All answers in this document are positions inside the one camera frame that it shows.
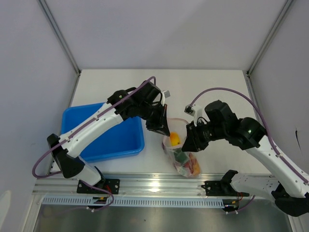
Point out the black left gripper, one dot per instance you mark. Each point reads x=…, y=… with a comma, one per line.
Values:
x=161, y=124

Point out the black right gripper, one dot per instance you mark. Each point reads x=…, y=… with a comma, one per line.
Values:
x=193, y=142

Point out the yellow toy pepper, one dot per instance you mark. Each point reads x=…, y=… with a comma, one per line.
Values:
x=174, y=138

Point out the green toy cucumber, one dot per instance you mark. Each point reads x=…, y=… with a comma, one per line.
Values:
x=180, y=156

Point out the red toy strawberry bunch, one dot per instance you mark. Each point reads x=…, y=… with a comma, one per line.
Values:
x=189, y=169

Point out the clear zip top bag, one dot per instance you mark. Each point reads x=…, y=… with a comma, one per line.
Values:
x=177, y=125

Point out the blue plastic bin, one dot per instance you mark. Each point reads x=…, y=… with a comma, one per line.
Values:
x=123, y=140

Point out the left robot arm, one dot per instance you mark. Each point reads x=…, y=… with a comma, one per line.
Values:
x=146, y=102

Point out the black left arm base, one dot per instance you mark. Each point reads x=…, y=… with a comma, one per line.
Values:
x=110, y=185

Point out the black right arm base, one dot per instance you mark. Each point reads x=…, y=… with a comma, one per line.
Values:
x=220, y=188

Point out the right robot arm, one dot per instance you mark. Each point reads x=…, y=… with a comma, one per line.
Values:
x=289, y=191

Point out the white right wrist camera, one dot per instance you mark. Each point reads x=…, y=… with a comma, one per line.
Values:
x=195, y=111

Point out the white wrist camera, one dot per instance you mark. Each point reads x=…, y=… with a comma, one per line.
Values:
x=195, y=111
x=164, y=94

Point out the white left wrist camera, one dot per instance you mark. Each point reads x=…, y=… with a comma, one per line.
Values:
x=164, y=94

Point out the aluminium mounting rail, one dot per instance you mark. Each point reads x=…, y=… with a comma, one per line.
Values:
x=133, y=185

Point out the white slotted cable duct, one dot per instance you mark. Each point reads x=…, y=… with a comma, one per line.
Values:
x=131, y=201

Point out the left aluminium frame post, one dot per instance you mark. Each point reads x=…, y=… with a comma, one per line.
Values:
x=58, y=34

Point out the aluminium frame post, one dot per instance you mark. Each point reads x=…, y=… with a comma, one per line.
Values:
x=58, y=34
x=275, y=27

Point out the right aluminium frame post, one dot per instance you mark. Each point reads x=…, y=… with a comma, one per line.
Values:
x=275, y=27

